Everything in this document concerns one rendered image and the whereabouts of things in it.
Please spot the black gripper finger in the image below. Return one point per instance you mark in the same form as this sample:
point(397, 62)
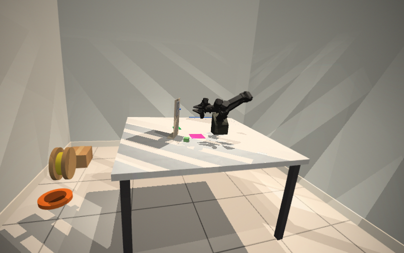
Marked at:
point(199, 106)
point(197, 111)

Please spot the magenta flat square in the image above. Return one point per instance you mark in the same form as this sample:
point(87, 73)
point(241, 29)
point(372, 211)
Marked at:
point(196, 136)

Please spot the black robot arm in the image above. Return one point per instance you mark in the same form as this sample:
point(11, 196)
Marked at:
point(224, 107)

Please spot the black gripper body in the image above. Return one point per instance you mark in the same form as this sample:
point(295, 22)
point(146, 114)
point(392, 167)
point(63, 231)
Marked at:
point(206, 108)

